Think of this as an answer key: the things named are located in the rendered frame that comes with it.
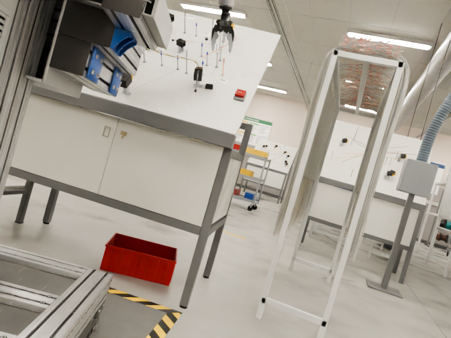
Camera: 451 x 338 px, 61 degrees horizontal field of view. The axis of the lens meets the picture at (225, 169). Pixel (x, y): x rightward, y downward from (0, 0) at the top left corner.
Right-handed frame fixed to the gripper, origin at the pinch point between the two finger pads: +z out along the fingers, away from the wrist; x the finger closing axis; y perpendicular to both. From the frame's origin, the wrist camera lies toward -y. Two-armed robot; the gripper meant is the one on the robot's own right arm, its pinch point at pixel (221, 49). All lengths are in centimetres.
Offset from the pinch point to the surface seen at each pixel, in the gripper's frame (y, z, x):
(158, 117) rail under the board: -19.0, 32.3, 26.5
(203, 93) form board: 0.6, 22.4, 7.0
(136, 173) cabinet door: -25, 60, 35
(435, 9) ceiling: 334, -47, -253
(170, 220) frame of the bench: -36, 78, 15
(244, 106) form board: -5.6, 25.3, -14.6
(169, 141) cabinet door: -20, 43, 20
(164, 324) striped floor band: -73, 107, 11
